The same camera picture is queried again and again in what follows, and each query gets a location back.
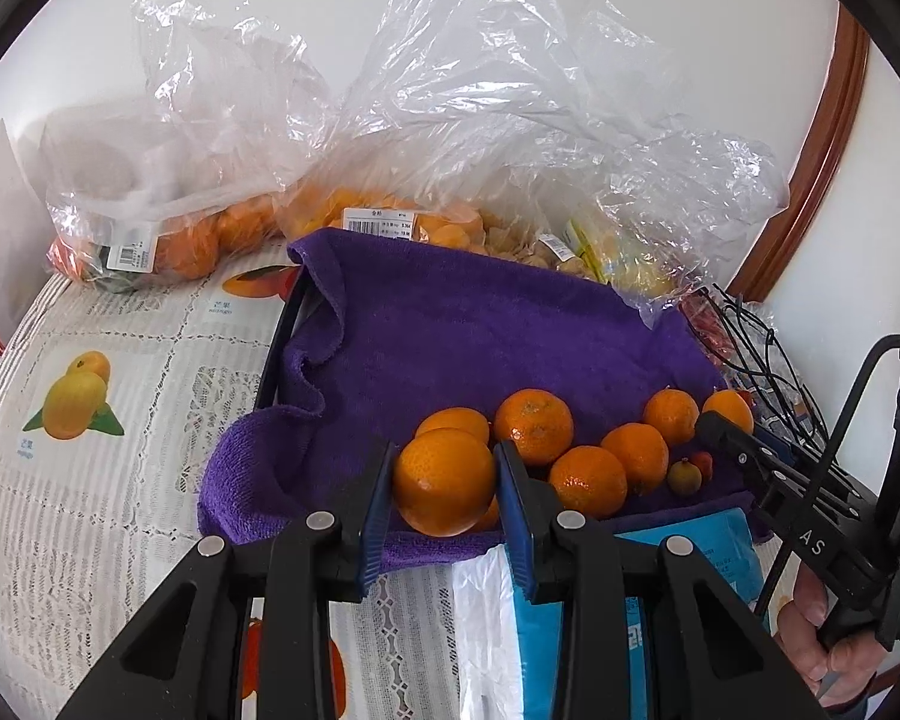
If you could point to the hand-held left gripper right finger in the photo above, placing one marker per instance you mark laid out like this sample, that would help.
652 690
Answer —
514 525

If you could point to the small yellow-brown fruit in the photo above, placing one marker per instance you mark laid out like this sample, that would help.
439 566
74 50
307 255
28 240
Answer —
684 477

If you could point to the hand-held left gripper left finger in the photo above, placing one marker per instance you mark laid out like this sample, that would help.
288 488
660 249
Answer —
379 521

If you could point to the orange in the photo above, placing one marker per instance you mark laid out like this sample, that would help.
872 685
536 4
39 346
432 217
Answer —
454 422
670 414
489 519
729 406
587 480
635 454
532 424
444 481

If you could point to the person's right hand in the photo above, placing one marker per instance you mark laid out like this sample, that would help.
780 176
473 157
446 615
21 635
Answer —
802 615

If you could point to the small red fruit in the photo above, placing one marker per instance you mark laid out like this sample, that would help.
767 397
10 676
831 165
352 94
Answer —
705 463

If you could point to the black tray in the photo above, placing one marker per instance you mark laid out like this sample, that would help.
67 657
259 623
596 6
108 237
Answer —
289 337

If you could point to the clear bag of kumquats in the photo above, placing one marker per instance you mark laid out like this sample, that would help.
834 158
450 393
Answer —
450 229

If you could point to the brown wooden door frame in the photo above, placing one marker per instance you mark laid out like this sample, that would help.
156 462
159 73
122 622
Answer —
810 180

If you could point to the blue tissue pack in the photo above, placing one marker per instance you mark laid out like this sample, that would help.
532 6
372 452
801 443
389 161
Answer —
712 555

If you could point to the clear bag with yellow packets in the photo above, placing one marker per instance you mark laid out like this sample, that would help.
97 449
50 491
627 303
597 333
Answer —
660 187

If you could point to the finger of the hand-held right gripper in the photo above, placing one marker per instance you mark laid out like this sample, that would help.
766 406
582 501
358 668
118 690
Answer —
735 446
774 439

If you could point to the clear bag of large oranges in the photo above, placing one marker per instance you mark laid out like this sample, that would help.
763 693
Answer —
187 240

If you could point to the yellow snack packet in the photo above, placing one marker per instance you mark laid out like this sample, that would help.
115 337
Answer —
596 244

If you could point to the purple towel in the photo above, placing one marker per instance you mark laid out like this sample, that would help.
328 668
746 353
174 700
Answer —
457 322

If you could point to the bag of small red fruits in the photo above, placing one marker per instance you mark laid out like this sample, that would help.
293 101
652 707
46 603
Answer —
701 322

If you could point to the fruit print tablecloth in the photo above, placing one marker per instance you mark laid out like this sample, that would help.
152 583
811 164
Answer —
120 502

